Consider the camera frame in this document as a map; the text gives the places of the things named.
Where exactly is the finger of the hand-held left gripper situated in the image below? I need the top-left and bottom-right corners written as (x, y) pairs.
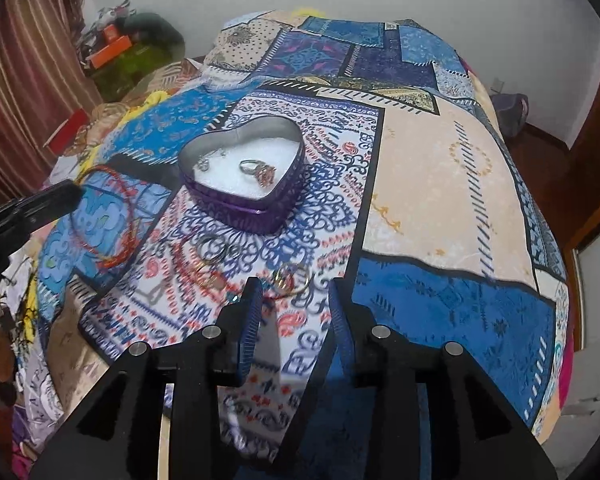
top-left (0, 180), bottom-right (84, 273)

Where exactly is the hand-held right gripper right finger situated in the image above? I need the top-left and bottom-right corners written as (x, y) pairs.
top-left (279, 276), bottom-right (561, 480)

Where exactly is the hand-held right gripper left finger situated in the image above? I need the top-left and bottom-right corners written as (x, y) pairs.
top-left (27, 276), bottom-right (264, 480)

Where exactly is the gold hoop ring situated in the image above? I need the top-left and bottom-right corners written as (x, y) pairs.
top-left (274, 264), bottom-right (312, 295)

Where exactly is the red thread bangle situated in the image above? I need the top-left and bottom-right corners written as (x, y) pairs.
top-left (77, 164), bottom-right (137, 267)

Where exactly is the purple heart-shaped tin box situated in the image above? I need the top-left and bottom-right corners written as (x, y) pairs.
top-left (178, 119), bottom-right (306, 235)

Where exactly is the silver ring with pink stone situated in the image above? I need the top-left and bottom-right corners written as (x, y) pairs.
top-left (239, 159), bottom-right (279, 187)

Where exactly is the thin gold bangle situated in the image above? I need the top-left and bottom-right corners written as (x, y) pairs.
top-left (71, 210), bottom-right (131, 262)

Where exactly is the red flat box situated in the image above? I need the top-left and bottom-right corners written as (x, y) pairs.
top-left (42, 109), bottom-right (89, 154)

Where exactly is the striped brown curtain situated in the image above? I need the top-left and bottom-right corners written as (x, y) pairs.
top-left (0, 0), bottom-right (104, 202)

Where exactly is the patchwork printed blanket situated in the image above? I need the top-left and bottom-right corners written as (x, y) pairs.
top-left (10, 7), bottom-right (572, 480)

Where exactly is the small silver earring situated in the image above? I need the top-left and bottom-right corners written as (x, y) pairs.
top-left (196, 149), bottom-right (226, 171)

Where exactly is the orange box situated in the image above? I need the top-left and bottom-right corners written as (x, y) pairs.
top-left (87, 35), bottom-right (133, 69)

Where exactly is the green bag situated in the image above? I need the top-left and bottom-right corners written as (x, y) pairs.
top-left (87, 12), bottom-right (186, 102)

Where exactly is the white printed cloth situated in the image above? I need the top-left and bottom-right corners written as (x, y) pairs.
top-left (10, 350), bottom-right (67, 463)

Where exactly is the dark blue bag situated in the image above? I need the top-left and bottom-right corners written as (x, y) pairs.
top-left (495, 92), bottom-right (530, 139)

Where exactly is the silver hoop ring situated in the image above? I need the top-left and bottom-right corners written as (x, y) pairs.
top-left (199, 234), bottom-right (242, 264)

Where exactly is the brown wooden door frame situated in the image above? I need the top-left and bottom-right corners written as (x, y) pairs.
top-left (555, 35), bottom-right (600, 252)

